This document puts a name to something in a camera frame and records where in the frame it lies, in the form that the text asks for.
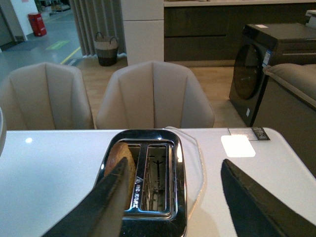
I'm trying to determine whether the beige dining chair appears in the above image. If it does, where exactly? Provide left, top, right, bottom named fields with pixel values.
left=0, top=62, right=94, bottom=130
left=96, top=61, right=215, bottom=129

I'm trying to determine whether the woven basket with handles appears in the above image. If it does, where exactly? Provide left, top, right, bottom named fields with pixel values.
left=94, top=32, right=119, bottom=67

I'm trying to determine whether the dark kitchen counter cabinet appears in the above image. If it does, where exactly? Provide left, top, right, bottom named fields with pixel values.
left=163, top=0, right=316, bottom=66

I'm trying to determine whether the white toaster power cable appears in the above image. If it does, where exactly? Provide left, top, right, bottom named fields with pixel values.
left=163, top=126, right=206, bottom=220

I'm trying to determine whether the black front-load washing machine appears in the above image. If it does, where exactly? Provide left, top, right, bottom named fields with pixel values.
left=229, top=23, right=316, bottom=126

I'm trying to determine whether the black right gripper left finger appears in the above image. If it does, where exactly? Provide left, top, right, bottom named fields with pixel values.
left=44, top=158, right=129, bottom=237

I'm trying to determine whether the white tall cabinet column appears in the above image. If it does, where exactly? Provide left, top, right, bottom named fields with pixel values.
left=120, top=0, right=164, bottom=66

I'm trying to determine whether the red fire extinguisher box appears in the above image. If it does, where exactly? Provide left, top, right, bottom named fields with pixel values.
left=28, top=13, right=47, bottom=37

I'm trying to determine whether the brown bread slice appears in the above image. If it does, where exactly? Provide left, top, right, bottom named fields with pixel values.
left=103, top=142, right=138, bottom=210

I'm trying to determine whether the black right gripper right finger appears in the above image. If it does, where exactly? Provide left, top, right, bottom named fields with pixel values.
left=221, top=159, right=316, bottom=237

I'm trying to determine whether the white chrome two-slot toaster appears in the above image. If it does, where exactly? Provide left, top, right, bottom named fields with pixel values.
left=108, top=129, right=188, bottom=237

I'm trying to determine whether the beige right dining chair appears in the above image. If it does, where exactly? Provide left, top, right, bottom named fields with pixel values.
left=96, top=61, right=215, bottom=129

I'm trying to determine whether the beige pleated curtain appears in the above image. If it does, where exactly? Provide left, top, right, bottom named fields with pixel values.
left=70, top=0, right=126, bottom=56

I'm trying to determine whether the grey sofa with cushion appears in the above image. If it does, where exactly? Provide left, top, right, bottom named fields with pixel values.
left=253, top=63, right=316, bottom=178

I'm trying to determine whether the beige left dining chair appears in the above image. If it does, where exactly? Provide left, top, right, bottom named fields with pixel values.
left=0, top=62, right=94, bottom=130

